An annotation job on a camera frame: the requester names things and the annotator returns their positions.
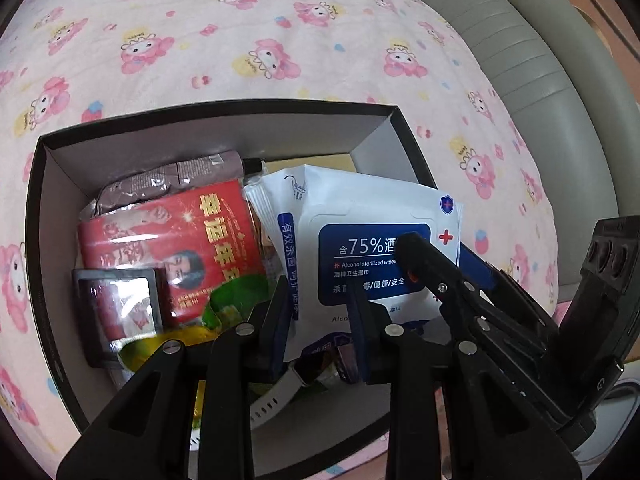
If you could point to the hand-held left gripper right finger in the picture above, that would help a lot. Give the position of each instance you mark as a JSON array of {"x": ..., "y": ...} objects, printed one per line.
[{"x": 362, "y": 332}]

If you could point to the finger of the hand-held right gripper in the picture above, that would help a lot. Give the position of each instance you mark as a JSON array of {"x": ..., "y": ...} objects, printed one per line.
[
  {"x": 472, "y": 262},
  {"x": 430, "y": 265}
]

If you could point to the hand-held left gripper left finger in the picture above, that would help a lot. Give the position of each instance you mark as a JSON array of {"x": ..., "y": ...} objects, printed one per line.
[{"x": 282, "y": 320}]

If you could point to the green snack packet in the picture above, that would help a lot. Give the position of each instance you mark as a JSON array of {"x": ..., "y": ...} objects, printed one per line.
[{"x": 232, "y": 307}]

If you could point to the white blue wet wipes pack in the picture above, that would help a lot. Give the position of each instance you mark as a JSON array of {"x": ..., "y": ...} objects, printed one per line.
[{"x": 310, "y": 200}]

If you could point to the black clear-lid case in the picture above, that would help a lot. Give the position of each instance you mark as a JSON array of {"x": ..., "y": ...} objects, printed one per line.
[{"x": 120, "y": 310}]

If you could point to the black cardboard box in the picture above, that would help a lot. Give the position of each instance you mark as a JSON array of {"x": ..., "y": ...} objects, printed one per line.
[{"x": 65, "y": 200}]

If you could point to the red printed packet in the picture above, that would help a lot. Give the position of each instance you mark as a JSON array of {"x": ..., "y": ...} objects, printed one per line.
[{"x": 210, "y": 240}]

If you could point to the tan cardboard piece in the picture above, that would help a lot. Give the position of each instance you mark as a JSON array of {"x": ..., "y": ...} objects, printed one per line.
[{"x": 320, "y": 161}]

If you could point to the brown spout pouch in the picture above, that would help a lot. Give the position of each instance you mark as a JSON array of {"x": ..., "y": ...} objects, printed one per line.
[{"x": 150, "y": 185}]

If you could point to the grey green bed headboard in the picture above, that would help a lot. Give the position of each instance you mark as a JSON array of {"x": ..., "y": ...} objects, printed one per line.
[{"x": 540, "y": 60}]

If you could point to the pink printed blanket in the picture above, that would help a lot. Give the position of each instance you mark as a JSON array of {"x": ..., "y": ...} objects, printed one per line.
[{"x": 200, "y": 35}]

